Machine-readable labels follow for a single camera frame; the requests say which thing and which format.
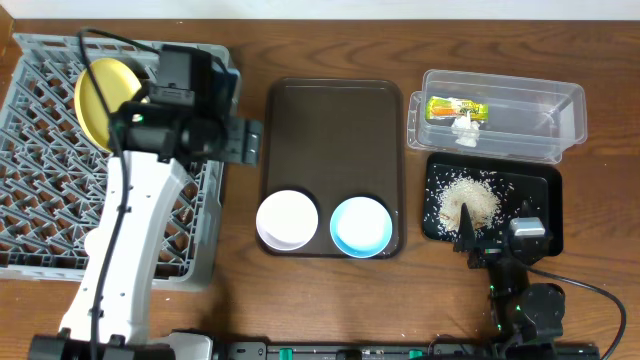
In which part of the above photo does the rice pile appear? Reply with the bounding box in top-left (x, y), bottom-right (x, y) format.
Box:
top-left (423, 169), bottom-right (515, 241)

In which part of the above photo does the white round bowl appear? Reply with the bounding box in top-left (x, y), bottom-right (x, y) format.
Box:
top-left (255, 190), bottom-right (319, 251)

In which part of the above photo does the light blue round bowl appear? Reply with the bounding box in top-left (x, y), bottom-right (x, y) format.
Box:
top-left (329, 196), bottom-right (393, 259)

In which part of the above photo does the white tissue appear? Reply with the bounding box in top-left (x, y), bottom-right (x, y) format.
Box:
top-left (451, 113), bottom-right (480, 148)

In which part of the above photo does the yellow snack wrapper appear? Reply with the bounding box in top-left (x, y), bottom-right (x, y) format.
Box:
top-left (425, 96), bottom-right (489, 122)

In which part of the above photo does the yellow round plate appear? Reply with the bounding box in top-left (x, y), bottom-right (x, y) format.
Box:
top-left (73, 57), bottom-right (149, 154)

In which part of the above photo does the white paper cup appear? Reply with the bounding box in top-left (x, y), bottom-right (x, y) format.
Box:
top-left (84, 228), bottom-right (106, 261)

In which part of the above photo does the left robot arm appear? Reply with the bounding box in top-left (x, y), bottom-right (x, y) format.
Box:
top-left (28, 45), bottom-right (262, 359)

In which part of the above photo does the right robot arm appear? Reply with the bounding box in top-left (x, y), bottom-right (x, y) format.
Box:
top-left (453, 204), bottom-right (565, 359)

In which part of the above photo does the black rectangular tray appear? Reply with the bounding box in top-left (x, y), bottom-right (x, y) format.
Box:
top-left (421, 153), bottom-right (563, 256)

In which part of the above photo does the dark brown serving tray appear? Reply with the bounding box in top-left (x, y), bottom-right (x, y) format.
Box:
top-left (261, 78), bottom-right (406, 259)

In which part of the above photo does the clear plastic bin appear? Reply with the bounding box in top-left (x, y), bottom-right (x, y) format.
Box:
top-left (407, 69), bottom-right (588, 164)

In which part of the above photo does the grey plastic dish rack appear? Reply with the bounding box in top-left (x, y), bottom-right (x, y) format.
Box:
top-left (1, 33), bottom-right (224, 291)

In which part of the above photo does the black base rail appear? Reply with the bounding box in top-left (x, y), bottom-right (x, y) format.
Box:
top-left (149, 329), bottom-right (601, 360)

